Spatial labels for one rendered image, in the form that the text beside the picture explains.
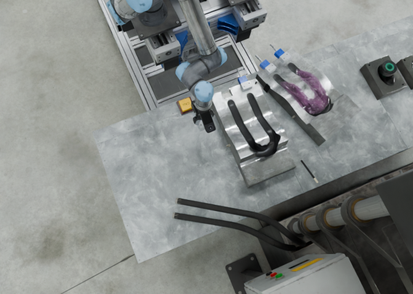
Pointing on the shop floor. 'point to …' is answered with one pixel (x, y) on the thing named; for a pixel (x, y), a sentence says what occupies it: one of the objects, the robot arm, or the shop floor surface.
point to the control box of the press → (296, 276)
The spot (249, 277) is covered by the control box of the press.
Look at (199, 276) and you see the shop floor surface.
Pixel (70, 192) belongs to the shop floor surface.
